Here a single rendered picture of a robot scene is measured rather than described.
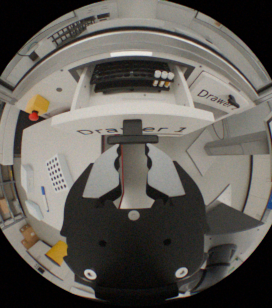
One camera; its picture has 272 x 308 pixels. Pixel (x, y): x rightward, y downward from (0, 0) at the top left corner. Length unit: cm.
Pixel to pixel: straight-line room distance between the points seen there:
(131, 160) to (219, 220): 94
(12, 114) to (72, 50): 70
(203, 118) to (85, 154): 32
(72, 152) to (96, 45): 31
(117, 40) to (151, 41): 6
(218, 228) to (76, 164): 58
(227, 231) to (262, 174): 279
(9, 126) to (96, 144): 71
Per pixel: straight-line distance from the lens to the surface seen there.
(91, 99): 28
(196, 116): 16
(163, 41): 21
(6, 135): 83
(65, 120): 16
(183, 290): 45
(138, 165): 105
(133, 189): 111
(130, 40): 21
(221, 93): 35
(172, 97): 27
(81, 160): 33
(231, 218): 49
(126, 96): 24
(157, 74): 21
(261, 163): 312
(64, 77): 29
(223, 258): 50
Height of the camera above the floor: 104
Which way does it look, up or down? 88 degrees down
